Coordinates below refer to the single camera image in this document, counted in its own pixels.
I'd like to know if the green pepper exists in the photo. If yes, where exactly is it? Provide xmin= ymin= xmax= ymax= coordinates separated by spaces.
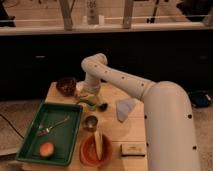
xmin=76 ymin=99 xmax=96 ymax=106

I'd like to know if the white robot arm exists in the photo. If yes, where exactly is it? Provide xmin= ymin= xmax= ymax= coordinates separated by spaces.
xmin=81 ymin=53 xmax=201 ymax=171

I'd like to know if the white cup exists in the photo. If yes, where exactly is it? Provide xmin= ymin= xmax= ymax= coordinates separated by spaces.
xmin=76 ymin=81 xmax=85 ymax=97

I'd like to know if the green plastic cup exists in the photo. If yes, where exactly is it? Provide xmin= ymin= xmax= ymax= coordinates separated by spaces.
xmin=87 ymin=97 xmax=98 ymax=111

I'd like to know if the small metal cup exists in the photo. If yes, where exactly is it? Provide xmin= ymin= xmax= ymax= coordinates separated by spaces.
xmin=84 ymin=115 xmax=98 ymax=131

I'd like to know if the black spoon ladle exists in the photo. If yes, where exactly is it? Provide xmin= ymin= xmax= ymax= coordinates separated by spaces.
xmin=98 ymin=101 xmax=108 ymax=112

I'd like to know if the dark red bowl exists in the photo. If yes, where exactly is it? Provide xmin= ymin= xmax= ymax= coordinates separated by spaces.
xmin=56 ymin=77 xmax=77 ymax=96

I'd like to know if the light blue cloth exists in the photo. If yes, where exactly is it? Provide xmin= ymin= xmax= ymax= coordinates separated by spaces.
xmin=116 ymin=98 xmax=135 ymax=123

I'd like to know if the banana slice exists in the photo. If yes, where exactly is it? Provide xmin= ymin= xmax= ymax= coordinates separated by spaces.
xmin=94 ymin=131 xmax=103 ymax=160

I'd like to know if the green plastic tray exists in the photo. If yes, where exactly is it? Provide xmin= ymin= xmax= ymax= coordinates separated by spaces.
xmin=16 ymin=103 xmax=83 ymax=166

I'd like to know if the orange bowl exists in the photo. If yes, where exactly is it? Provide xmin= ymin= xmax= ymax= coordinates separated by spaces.
xmin=80 ymin=135 xmax=113 ymax=167

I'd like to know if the metal fork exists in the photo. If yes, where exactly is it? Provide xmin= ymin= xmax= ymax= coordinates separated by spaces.
xmin=37 ymin=116 xmax=70 ymax=136

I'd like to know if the dark sponge block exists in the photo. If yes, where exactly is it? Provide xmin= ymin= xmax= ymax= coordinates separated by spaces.
xmin=120 ymin=144 xmax=146 ymax=157

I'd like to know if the peach fruit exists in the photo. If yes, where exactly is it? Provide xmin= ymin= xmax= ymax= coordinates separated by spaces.
xmin=39 ymin=142 xmax=55 ymax=158

